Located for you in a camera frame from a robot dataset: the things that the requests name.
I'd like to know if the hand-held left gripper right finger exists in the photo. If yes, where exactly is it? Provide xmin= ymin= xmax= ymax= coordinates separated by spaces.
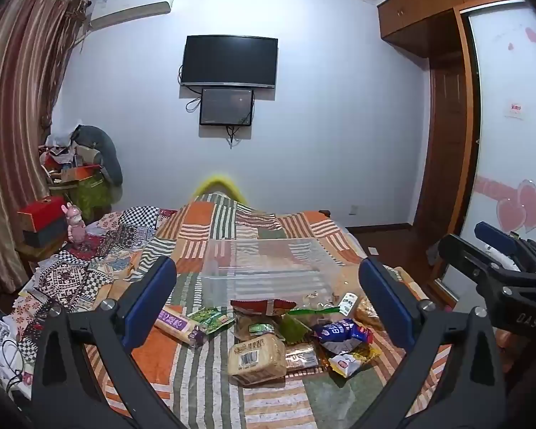
xmin=357 ymin=258 xmax=505 ymax=429

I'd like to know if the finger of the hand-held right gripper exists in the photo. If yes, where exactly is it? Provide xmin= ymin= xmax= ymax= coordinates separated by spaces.
xmin=438 ymin=232 xmax=492 ymax=287
xmin=475 ymin=221 xmax=525 ymax=255

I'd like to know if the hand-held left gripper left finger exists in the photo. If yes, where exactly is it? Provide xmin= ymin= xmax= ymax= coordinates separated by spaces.
xmin=30 ymin=257 xmax=184 ymax=429

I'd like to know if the white label biscuit pack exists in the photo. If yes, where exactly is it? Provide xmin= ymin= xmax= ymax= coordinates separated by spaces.
xmin=337 ymin=290 xmax=362 ymax=319

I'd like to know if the purple label cracker pack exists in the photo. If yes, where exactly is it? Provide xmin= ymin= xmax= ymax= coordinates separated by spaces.
xmin=154 ymin=305 xmax=208 ymax=349

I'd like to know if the yellow snack packet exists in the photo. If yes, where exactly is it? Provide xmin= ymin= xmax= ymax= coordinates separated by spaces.
xmin=333 ymin=343 xmax=382 ymax=365

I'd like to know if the blue white snack bag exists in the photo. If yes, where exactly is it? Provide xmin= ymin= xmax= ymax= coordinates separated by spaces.
xmin=313 ymin=319 xmax=375 ymax=355

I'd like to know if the small cartoon snack packet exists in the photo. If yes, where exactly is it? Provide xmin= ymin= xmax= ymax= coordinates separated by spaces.
xmin=328 ymin=352 xmax=363 ymax=378

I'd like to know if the brown biscuit bar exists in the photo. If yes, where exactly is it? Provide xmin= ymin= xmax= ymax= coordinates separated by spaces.
xmin=285 ymin=347 xmax=319 ymax=371

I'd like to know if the clear bread pack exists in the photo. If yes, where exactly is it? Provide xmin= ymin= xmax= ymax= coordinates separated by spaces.
xmin=227 ymin=334 xmax=287 ymax=387

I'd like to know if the clear plastic container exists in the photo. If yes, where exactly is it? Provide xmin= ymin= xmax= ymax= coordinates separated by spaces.
xmin=200 ymin=237 xmax=347 ymax=311

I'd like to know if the checkered patchwork blanket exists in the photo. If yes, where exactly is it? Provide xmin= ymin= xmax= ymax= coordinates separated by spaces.
xmin=0 ymin=206 xmax=179 ymax=367

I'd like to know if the dark green snack packet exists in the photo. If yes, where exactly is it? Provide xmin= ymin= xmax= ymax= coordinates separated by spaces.
xmin=279 ymin=314 xmax=316 ymax=346

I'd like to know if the striped patchwork quilt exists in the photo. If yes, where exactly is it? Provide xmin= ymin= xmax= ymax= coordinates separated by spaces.
xmin=85 ymin=192 xmax=456 ymax=429

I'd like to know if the wooden wardrobe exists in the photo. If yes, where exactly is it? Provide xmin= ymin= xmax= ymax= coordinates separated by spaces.
xmin=377 ymin=0 xmax=523 ymax=242

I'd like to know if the pink toy rabbit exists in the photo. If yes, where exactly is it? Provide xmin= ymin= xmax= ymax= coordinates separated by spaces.
xmin=61 ymin=203 xmax=88 ymax=244

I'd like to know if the red snack packet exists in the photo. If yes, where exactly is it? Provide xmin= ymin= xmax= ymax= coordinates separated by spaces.
xmin=230 ymin=299 xmax=298 ymax=318

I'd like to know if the white door with heart stickers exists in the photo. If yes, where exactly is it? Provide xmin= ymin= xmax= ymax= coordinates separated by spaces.
xmin=438 ymin=0 xmax=536 ymax=305

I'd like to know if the dark grey box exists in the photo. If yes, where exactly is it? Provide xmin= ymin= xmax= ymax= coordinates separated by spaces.
xmin=22 ymin=223 xmax=68 ymax=249

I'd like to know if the green cardboard box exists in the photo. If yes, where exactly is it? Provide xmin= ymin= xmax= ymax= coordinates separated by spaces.
xmin=49 ymin=165 xmax=112 ymax=221

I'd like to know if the yellow curved object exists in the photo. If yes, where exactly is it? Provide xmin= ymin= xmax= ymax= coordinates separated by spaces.
xmin=193 ymin=174 xmax=247 ymax=204

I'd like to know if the red box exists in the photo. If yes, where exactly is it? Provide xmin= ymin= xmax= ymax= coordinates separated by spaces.
xmin=17 ymin=196 xmax=70 ymax=233

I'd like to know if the pile of clutter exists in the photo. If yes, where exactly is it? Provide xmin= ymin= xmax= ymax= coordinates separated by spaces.
xmin=38 ymin=123 xmax=99 ymax=184

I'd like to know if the striped brown curtain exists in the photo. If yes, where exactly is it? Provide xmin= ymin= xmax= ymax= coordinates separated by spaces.
xmin=0 ymin=0 xmax=90 ymax=305

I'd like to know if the white air conditioner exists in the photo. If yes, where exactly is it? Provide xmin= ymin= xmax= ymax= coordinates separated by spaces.
xmin=89 ymin=0 xmax=176 ymax=30

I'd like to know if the black television cable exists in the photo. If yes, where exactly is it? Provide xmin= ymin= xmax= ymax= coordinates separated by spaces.
xmin=177 ymin=65 xmax=202 ymax=113

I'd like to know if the small black wall monitor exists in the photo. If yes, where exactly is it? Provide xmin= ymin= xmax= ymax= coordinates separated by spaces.
xmin=199 ymin=88 xmax=255 ymax=127

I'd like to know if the black wall television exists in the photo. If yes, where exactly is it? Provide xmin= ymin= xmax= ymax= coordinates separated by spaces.
xmin=180 ymin=35 xmax=278 ymax=89

